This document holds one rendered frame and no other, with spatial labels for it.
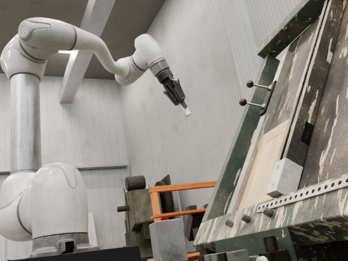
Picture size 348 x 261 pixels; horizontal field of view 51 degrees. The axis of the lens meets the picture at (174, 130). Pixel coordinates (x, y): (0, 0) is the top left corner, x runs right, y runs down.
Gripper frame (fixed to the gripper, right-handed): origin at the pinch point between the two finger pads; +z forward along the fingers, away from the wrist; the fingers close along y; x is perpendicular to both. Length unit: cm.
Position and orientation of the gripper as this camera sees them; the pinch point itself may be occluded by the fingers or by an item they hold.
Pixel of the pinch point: (185, 109)
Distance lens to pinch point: 172.1
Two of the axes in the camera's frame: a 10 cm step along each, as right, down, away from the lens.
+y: -4.4, 3.7, 8.2
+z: 5.1, 8.5, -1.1
